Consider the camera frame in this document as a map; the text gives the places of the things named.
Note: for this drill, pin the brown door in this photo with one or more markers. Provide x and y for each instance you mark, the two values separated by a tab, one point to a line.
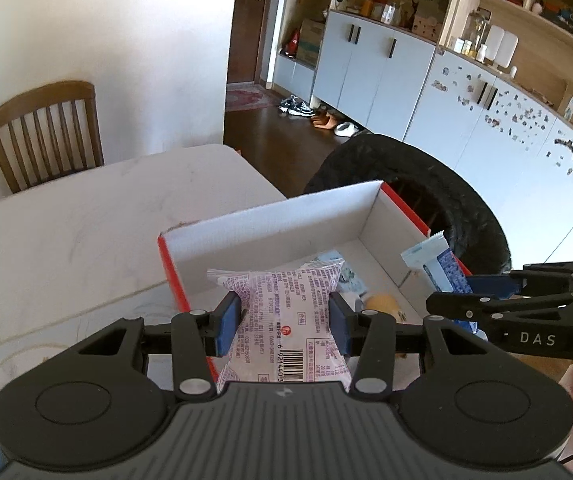
246	35

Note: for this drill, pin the red cardboard box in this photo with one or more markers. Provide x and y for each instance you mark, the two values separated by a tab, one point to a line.
276	230

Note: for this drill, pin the brown slipper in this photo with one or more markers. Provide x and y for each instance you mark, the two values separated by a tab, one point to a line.
331	124
319	120

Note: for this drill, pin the blue white sachet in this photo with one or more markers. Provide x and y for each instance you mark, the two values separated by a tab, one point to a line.
441	265

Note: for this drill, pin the peach squishy toy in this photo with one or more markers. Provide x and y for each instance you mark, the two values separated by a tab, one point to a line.
381	304

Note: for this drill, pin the white marble desktop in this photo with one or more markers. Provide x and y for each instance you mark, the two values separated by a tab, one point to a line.
66	240

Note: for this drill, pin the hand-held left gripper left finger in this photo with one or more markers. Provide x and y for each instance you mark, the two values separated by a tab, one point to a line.
227	322

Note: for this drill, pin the wooden chair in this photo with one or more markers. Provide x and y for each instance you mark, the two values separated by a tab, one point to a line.
41	105

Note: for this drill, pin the pink white snack packet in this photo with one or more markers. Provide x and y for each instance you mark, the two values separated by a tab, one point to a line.
286	310

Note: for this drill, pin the black padded jacket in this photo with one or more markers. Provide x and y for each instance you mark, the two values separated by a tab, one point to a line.
416	170

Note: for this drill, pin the packets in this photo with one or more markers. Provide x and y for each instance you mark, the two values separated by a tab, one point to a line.
351	277

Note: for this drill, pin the small red object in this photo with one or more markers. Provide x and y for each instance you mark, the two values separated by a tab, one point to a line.
290	46

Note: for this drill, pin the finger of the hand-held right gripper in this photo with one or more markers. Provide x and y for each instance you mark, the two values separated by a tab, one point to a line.
491	306
494	285

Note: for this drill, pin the white canister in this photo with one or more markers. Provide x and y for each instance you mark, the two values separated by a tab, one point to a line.
492	42
509	50

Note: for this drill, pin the black white sneaker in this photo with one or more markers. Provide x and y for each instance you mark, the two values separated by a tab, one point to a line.
289	105
302	109

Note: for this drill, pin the patterned rug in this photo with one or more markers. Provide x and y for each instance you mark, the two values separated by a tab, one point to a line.
251	99

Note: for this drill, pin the glass dome jar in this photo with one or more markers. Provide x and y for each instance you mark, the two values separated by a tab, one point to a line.
479	30

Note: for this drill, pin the white slipper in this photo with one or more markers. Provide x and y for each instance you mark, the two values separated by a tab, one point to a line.
346	130

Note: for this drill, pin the grey wall cabinet unit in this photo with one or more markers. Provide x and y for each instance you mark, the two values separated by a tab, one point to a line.
366	60

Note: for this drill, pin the cardboard carton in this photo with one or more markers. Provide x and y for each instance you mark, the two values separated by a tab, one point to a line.
311	42

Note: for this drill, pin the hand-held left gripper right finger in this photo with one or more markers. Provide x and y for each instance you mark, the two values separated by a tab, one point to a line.
339	325

